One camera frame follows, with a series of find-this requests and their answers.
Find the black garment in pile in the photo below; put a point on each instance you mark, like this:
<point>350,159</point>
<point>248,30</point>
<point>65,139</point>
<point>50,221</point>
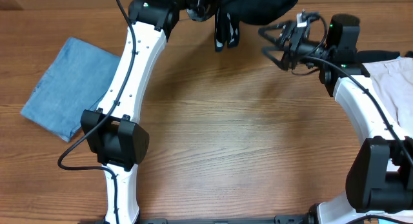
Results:
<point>370,56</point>

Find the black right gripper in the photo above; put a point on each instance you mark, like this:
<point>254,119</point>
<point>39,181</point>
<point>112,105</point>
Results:
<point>289,44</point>

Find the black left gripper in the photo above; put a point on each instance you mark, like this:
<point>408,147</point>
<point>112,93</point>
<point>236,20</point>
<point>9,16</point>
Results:
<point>211,4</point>

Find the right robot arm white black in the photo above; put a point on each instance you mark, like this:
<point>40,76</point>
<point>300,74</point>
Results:
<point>379,182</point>

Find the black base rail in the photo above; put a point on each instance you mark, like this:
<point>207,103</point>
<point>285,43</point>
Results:
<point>222,220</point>

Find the beige shorts pile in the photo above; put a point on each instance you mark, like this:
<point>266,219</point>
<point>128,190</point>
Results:
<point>392,81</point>

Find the black shorts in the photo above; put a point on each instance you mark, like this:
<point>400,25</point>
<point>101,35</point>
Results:
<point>230,13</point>

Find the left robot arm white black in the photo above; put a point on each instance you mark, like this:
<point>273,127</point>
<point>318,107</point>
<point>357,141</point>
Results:
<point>112,130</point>

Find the blue denim garment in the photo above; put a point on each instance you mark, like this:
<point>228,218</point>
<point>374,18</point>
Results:
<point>77,80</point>

